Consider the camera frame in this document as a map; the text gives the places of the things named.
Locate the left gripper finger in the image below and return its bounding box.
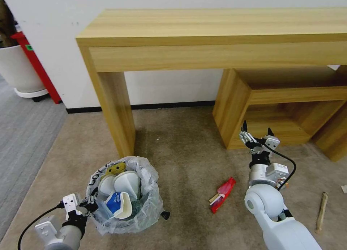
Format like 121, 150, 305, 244
78, 204, 92, 217
85, 193, 100, 208

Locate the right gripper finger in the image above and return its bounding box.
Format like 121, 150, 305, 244
261, 127, 275, 147
238, 119, 257, 150

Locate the black round trash bin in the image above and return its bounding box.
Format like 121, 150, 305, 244
92, 163, 161, 234

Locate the clear plastic bin liner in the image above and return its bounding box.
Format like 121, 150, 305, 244
86, 155, 164, 236

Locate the small white paper cup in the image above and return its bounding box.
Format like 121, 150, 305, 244
98, 176, 119, 196

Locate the blue white crushed carton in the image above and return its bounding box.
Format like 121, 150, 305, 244
104, 191, 134, 220

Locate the low wooden shelf unit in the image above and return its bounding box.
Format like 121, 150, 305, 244
212, 68, 347, 150

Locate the yellow printed wrapper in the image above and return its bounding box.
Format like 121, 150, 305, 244
105, 163, 127, 176

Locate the large white paper cup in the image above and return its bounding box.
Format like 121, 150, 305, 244
113, 171, 142, 203

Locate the red snack wrapper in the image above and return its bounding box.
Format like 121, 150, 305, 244
209, 177, 237, 214

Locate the wooden side cabinet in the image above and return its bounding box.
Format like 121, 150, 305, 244
314, 103, 347, 162

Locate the long wooden stick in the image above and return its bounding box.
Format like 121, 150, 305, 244
315, 192, 329, 234

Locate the light wooden desk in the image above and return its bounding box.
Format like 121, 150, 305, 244
75, 8, 347, 158

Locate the white wheeled pot saucer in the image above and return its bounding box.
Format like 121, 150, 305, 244
13, 88, 50, 103

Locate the red metal box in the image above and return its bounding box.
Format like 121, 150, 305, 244
10, 31, 62, 105

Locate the white plant pot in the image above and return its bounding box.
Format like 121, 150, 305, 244
0, 43, 46, 93

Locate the brown plant trunk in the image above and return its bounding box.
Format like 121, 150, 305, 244
0, 0, 20, 48

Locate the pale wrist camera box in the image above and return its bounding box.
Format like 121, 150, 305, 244
264, 135, 281, 152
62, 193, 81, 214

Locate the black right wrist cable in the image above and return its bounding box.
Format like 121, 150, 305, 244
269, 149, 297, 192

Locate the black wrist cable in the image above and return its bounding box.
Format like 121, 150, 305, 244
17, 204, 64, 250
269, 149, 297, 192

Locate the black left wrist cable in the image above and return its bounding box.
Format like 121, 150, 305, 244
17, 204, 64, 250

